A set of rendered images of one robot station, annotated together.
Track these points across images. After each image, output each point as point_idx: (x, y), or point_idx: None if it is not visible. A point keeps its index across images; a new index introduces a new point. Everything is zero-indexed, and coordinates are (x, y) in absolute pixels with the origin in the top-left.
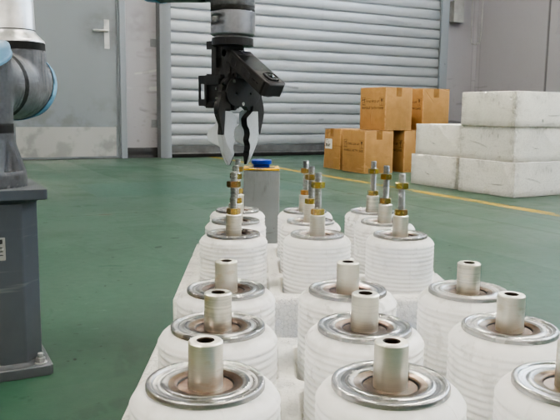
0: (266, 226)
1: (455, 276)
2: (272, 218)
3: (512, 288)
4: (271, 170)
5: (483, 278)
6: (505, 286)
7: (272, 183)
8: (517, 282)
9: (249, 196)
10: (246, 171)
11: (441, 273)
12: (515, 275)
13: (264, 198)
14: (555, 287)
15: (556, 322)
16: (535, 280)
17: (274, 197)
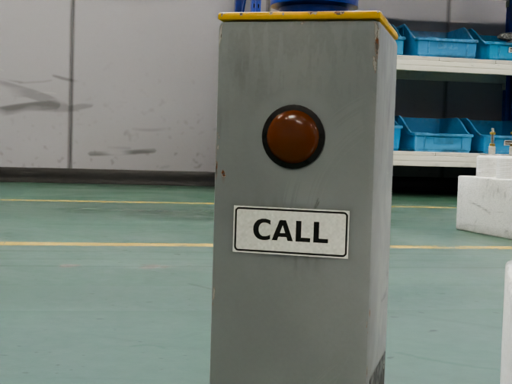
0: (383, 270)
1: (52, 361)
2: (388, 235)
3: (187, 352)
4: (392, 35)
5: (97, 350)
6: (165, 351)
7: (393, 91)
8: (152, 341)
9: (380, 142)
10: (381, 25)
11: (17, 365)
12: (102, 332)
13: (387, 153)
14: (202, 332)
15: (408, 375)
16: (149, 331)
17: (392, 145)
